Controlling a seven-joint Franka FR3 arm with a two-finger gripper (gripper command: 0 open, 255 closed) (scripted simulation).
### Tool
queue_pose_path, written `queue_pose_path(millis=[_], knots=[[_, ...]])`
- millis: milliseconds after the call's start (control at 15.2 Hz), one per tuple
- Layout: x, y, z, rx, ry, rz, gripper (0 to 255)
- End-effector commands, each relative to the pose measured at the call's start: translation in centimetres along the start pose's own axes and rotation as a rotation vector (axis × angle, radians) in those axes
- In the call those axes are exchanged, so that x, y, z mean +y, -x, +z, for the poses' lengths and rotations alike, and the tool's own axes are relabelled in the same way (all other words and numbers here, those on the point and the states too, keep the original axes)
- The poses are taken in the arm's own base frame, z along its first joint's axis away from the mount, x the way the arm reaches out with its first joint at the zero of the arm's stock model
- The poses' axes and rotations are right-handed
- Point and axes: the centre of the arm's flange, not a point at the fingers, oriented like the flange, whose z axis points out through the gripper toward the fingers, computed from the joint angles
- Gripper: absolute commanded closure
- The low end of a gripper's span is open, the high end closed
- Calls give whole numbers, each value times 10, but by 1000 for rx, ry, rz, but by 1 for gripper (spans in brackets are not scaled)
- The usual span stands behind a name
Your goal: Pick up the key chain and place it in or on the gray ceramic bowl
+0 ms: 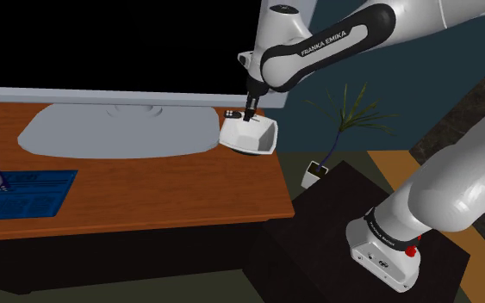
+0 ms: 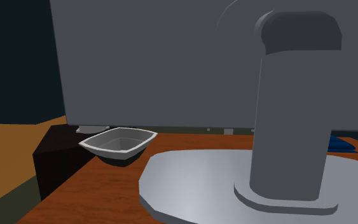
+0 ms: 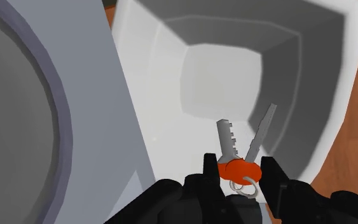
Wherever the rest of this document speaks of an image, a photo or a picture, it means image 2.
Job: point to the blue flat object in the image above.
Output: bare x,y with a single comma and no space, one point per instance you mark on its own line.
340,145

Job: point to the brown wooden desk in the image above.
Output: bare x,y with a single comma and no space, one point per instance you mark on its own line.
88,192

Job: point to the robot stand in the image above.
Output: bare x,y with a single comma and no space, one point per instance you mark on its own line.
57,155

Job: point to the white square bowl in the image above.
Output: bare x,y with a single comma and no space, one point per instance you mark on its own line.
119,145

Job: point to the grey computer monitor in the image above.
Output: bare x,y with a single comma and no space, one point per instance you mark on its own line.
166,68

